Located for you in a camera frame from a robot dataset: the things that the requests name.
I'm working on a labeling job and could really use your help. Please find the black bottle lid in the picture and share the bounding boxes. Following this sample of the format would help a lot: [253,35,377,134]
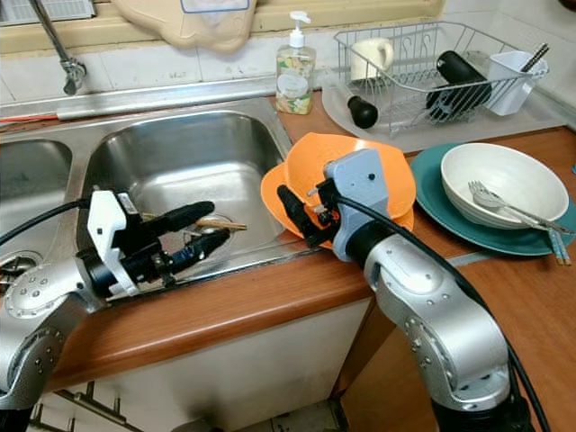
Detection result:
[346,94,382,131]

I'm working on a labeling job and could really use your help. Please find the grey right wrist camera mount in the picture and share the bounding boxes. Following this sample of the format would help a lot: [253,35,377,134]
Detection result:
[324,148,392,264]

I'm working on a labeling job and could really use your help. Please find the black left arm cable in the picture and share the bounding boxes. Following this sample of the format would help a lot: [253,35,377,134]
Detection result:
[0,197,96,247]

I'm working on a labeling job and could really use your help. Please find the metal faucet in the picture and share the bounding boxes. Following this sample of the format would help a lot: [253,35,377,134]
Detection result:
[29,0,87,98]

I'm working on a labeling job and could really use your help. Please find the white plastic basket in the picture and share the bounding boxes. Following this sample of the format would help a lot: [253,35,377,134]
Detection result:
[0,0,96,26]

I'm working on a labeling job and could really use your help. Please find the white utensil holder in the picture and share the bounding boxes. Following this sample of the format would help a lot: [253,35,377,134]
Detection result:
[486,49,546,117]

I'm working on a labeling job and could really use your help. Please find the white cabinet door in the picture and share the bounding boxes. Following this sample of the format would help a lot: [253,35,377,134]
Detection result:
[54,299,374,432]

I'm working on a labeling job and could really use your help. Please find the cream mug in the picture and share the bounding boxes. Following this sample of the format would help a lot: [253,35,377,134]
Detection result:
[351,38,398,85]

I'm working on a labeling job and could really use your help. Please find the dark utensil handle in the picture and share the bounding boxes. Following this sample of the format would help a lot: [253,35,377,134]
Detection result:
[520,42,553,76]

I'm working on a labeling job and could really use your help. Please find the wire dish rack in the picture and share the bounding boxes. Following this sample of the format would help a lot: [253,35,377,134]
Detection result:
[335,20,551,137]

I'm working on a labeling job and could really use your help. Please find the red hose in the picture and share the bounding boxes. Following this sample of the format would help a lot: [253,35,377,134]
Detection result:
[0,112,60,124]

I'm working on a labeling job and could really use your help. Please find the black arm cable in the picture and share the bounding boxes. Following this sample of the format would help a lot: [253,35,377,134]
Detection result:
[324,187,552,432]
[0,197,96,247]

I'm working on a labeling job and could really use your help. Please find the metal sink strainer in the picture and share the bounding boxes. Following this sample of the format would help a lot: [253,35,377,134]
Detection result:
[0,252,47,290]

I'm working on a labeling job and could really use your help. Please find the orange plate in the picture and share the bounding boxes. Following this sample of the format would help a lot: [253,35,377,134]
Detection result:
[261,162,415,250]

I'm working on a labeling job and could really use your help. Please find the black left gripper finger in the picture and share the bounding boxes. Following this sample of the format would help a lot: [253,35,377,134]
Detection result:
[147,202,216,237]
[169,228,231,274]

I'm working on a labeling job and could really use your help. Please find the stainless steel double sink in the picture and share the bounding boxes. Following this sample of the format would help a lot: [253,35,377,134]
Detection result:
[0,97,298,316]

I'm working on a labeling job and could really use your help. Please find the metal fork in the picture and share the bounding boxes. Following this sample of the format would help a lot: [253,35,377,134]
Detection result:
[475,189,563,267]
[468,181,573,262]

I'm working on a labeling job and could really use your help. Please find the soap pump bottle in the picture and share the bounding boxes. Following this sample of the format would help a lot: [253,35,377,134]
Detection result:
[275,11,319,117]

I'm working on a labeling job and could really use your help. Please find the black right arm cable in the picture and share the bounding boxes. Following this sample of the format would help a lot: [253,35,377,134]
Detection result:
[324,187,552,432]

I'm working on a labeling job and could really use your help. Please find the wooden cabinet door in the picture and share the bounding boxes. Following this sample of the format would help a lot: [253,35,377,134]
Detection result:
[331,301,444,432]

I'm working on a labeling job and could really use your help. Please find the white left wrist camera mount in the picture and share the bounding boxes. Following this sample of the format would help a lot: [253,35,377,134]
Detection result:
[88,191,146,301]

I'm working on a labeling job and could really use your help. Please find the white bowl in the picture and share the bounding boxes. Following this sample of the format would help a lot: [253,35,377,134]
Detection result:
[441,142,571,231]

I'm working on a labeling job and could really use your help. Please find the black bottle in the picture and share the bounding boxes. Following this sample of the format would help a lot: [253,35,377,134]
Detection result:
[427,49,495,123]

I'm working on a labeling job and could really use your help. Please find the teal plate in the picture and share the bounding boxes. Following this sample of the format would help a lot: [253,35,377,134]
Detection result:
[409,142,576,258]

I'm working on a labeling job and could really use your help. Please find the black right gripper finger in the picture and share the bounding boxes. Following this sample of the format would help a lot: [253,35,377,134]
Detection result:
[277,184,318,246]

